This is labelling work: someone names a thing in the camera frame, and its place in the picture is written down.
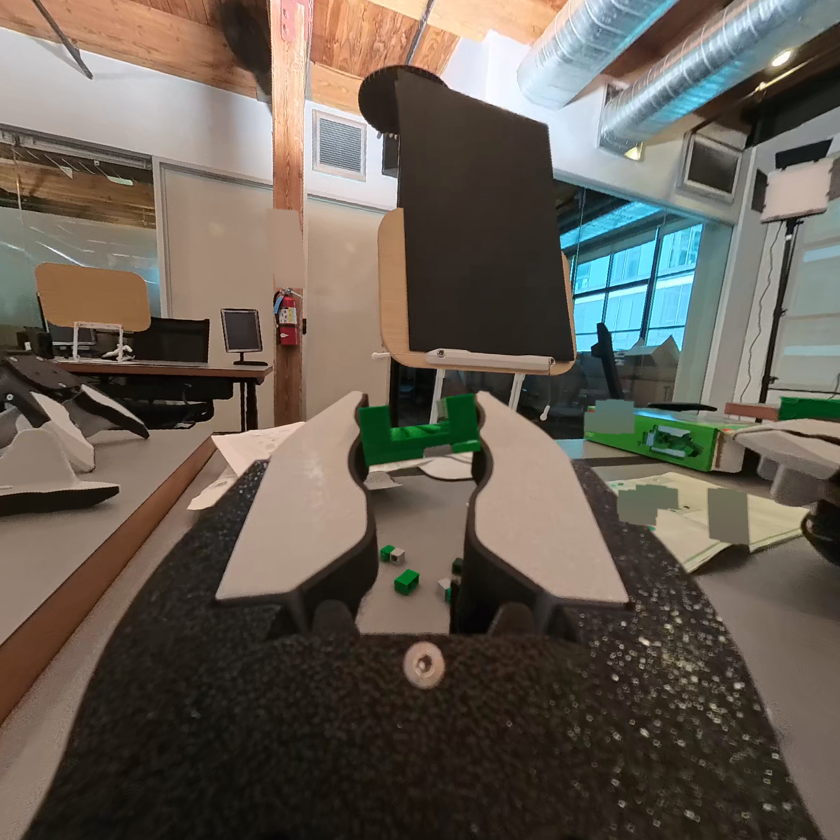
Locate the wooden office desk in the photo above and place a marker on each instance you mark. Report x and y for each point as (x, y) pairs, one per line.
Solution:
(197, 369)

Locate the small green brick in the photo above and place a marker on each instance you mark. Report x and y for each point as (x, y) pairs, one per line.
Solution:
(407, 583)

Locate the black office chair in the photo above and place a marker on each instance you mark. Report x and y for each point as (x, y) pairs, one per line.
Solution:
(170, 341)
(607, 361)

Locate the wood edged grey desk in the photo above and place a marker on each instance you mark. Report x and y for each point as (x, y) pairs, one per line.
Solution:
(79, 558)

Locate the red fire extinguisher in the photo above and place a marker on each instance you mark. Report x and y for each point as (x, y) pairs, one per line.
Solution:
(287, 325)

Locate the black foam board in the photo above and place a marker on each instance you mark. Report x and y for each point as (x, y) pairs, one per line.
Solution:
(479, 229)

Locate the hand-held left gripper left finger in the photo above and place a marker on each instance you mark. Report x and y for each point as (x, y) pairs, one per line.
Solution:
(295, 512)

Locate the white wall vent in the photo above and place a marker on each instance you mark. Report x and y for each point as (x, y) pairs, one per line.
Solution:
(712, 164)
(340, 144)

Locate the small grey monitor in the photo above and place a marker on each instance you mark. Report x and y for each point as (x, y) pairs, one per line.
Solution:
(241, 331)

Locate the wooden support post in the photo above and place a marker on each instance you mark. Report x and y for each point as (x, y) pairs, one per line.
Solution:
(289, 131)

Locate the small black wall box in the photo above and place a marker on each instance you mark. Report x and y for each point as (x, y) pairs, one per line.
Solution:
(390, 157)

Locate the gridded window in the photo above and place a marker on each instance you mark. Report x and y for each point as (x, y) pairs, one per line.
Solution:
(630, 289)

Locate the white tabletop stand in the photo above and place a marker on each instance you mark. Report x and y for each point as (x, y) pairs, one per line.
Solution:
(485, 361)

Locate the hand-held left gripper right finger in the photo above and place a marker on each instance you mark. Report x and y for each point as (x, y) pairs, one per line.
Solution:
(544, 518)

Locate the brown cardboard box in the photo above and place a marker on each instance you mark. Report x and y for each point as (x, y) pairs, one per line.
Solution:
(656, 361)

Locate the white printed paper bag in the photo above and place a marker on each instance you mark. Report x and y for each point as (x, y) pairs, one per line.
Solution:
(249, 446)

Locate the studio light panel on stand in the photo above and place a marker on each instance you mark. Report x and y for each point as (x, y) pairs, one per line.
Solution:
(794, 190)

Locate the instruction booklet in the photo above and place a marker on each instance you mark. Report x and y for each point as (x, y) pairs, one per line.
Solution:
(689, 539)

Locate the black round disc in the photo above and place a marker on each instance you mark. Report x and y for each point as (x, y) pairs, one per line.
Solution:
(380, 98)

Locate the spare grey black gripper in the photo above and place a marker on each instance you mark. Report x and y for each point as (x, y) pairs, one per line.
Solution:
(39, 459)

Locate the green cardboard box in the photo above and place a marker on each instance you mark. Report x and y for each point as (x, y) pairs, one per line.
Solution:
(676, 439)

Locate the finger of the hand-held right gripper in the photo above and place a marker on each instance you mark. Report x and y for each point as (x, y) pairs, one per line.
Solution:
(800, 439)

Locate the green brick assembly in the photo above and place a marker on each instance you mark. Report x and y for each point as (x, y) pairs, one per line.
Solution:
(407, 439)

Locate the spiral metal air duct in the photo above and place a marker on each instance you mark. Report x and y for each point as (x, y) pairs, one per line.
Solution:
(689, 85)
(590, 52)

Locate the green plastic bin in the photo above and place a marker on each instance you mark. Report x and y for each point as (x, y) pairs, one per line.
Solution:
(810, 408)

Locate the brown flat box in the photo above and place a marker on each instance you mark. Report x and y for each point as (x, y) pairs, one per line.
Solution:
(751, 411)

